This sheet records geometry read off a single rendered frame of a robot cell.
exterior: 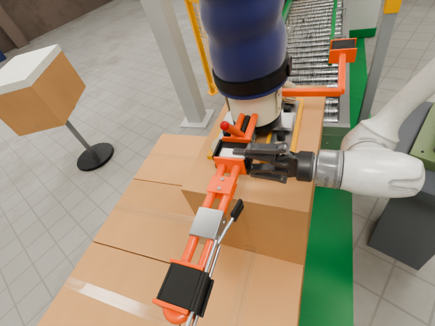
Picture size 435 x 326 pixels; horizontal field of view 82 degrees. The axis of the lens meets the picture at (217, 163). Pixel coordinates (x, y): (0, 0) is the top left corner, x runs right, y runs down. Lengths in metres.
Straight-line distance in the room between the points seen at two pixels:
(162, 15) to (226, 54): 1.54
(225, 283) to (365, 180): 0.69
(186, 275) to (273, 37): 0.57
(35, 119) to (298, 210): 2.06
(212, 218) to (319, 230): 1.26
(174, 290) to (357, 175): 0.43
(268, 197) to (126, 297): 0.75
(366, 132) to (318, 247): 1.09
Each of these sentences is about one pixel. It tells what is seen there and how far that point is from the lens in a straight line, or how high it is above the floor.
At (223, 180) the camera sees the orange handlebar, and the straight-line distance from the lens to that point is 0.61.
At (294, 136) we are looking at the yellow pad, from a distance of 0.87.
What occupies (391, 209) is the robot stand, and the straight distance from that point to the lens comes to 1.41.
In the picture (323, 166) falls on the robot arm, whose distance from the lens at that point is 0.60.
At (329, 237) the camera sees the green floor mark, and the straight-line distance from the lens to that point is 1.74.
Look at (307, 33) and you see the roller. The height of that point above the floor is 0.53.
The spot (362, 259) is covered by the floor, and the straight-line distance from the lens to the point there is 1.72.
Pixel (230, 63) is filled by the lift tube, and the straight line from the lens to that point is 0.69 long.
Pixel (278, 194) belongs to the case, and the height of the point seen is 0.94.
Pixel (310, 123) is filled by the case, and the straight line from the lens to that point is 0.95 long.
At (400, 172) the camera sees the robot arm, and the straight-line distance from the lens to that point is 0.62.
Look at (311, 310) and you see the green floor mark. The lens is 1.59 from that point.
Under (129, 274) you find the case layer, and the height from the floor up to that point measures 0.54.
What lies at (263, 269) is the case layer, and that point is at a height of 0.54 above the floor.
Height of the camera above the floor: 1.56
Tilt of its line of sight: 46 degrees down
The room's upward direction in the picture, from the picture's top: 18 degrees counter-clockwise
